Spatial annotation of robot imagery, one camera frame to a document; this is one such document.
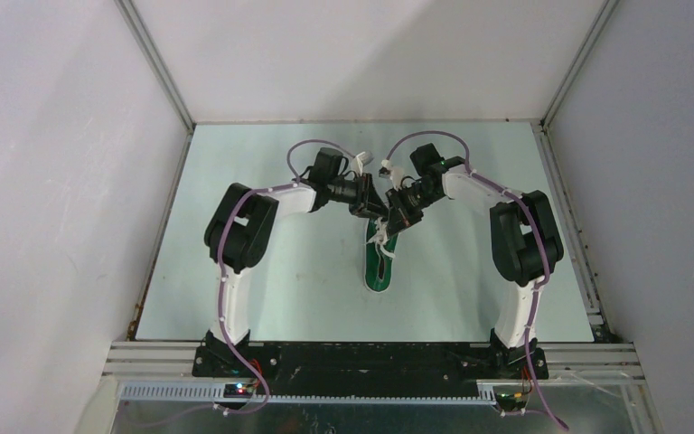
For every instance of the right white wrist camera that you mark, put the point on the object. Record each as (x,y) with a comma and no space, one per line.
(393,173)

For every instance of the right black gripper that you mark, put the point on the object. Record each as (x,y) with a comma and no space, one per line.
(399,217)

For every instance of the right controller board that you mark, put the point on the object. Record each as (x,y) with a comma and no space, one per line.
(512,402)

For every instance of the grey slotted cable duct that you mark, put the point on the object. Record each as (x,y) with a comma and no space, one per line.
(216,393)

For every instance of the controller board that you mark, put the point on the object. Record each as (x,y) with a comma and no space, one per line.
(239,390)
(512,402)

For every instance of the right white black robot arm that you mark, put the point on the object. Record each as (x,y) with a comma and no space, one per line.
(525,246)

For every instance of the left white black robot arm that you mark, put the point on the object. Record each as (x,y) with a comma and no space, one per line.
(238,233)

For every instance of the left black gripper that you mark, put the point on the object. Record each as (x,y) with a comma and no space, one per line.
(372,204)

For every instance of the left controller board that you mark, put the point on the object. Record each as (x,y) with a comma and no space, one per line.
(239,390)

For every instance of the green canvas sneaker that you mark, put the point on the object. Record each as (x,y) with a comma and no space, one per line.
(377,272)

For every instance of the white shoelace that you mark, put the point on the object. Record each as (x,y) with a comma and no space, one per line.
(377,234)

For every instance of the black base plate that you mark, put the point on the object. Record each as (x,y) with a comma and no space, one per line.
(363,369)

